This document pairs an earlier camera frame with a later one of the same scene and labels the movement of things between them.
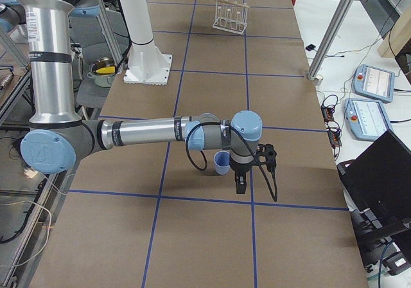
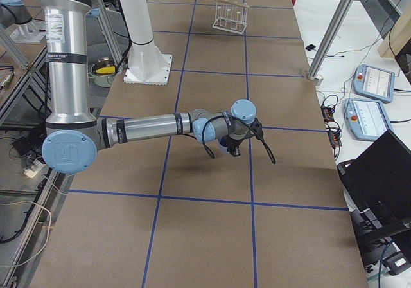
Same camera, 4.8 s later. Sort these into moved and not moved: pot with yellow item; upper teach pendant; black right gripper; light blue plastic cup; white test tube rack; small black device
Moved: light blue plastic cup; black right gripper
Not moved: small black device; pot with yellow item; white test tube rack; upper teach pendant
